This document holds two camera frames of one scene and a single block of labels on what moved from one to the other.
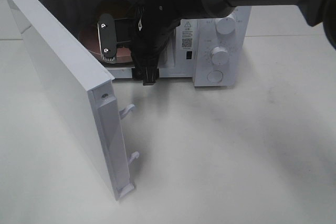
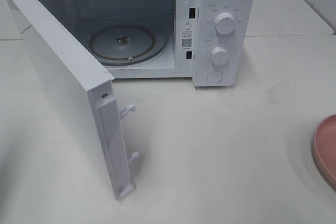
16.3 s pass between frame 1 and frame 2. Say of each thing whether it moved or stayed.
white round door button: stayed
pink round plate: moved
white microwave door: stayed
